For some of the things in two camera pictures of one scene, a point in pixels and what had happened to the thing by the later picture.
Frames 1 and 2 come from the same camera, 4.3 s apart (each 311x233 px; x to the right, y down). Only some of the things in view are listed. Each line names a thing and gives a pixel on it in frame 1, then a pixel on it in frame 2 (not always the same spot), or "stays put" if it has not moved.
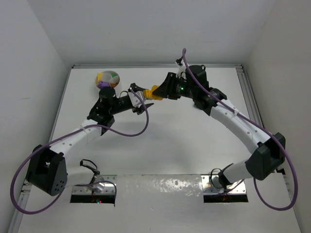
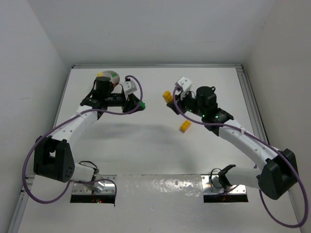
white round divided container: (107, 76) stays put
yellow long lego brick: (147, 93) to (185, 125)
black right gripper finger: (163, 90) to (172, 105)
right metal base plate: (208, 187) stays put
